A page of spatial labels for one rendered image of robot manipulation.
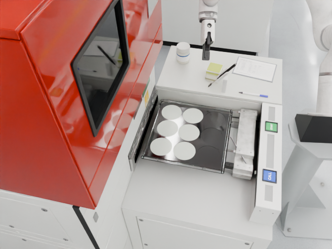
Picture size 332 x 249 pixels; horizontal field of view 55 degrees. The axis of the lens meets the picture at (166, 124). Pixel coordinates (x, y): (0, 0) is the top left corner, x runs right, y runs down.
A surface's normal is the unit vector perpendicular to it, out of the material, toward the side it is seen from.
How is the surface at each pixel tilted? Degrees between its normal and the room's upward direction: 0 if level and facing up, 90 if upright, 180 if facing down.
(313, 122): 90
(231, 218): 0
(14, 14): 0
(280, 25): 0
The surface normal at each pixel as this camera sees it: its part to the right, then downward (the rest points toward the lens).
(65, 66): 0.97, 0.16
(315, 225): -0.02, -0.65
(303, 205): -0.08, 0.76
